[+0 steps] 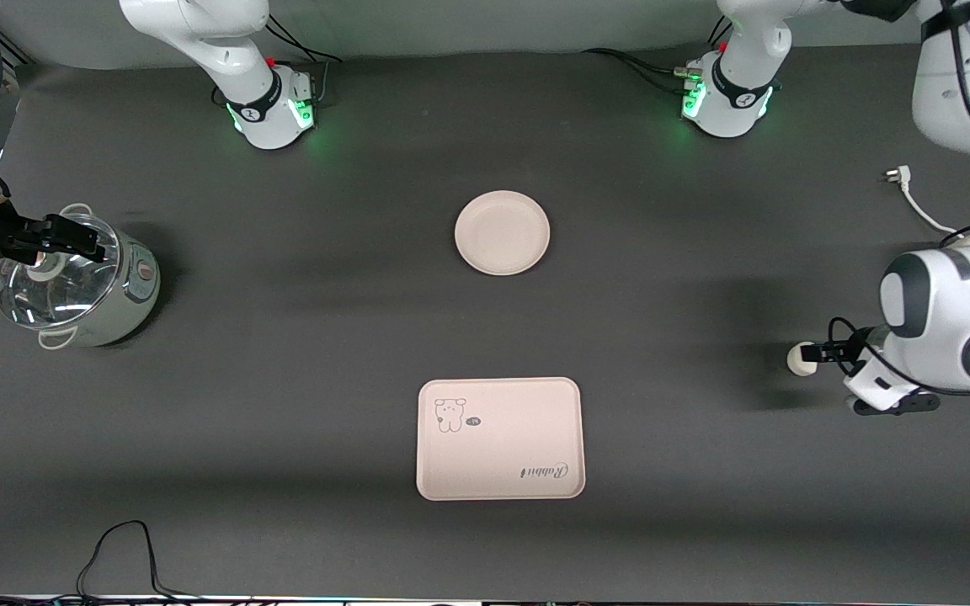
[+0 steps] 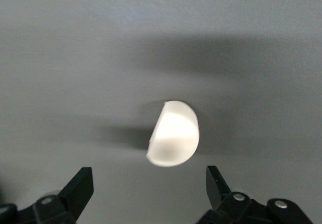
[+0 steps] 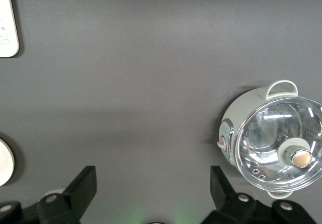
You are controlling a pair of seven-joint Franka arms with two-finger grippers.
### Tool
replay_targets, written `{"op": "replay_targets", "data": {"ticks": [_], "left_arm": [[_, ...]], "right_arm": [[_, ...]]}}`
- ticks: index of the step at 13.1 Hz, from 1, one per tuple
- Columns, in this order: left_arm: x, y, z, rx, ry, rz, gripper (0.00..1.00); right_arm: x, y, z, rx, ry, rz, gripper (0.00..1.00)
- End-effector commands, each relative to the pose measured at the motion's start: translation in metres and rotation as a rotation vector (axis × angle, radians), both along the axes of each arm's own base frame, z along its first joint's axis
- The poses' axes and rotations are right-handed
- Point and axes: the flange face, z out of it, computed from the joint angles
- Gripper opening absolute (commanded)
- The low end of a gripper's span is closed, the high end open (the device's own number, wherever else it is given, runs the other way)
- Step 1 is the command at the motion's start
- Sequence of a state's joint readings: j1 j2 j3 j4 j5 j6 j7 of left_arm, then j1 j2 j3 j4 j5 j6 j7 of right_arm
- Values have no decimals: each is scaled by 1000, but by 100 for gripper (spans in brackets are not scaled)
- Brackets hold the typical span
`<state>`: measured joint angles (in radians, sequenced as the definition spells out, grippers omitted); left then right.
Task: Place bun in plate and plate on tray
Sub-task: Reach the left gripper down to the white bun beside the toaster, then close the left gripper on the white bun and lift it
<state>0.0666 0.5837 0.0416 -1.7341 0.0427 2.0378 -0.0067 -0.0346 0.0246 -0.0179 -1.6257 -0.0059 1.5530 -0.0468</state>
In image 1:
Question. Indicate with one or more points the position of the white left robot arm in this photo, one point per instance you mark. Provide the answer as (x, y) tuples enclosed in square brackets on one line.
[(948, 311)]

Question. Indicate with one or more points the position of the aluminium frame rail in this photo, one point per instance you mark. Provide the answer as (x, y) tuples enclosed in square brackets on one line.
[(15, 52)]

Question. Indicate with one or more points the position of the round beige plate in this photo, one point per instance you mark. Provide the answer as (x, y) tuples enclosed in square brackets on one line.
[(502, 233)]

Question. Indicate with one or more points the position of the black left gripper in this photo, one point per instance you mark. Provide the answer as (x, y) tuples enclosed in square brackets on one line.
[(848, 349)]

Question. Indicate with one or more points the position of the pale green electric pot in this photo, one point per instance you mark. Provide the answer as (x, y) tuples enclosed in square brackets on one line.
[(135, 286)]

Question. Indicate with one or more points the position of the beige rabbit print tray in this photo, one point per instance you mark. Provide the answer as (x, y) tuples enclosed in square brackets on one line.
[(502, 454)]

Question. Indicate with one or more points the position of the dark grey table mat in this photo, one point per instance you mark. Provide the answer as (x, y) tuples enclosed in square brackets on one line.
[(283, 421)]

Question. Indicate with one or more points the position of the glass pot lid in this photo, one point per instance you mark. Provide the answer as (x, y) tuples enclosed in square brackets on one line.
[(55, 299)]

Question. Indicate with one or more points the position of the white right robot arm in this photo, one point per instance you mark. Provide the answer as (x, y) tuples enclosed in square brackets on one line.
[(232, 50)]

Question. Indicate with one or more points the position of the white steamed bun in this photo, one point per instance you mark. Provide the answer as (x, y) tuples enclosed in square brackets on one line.
[(796, 360)]

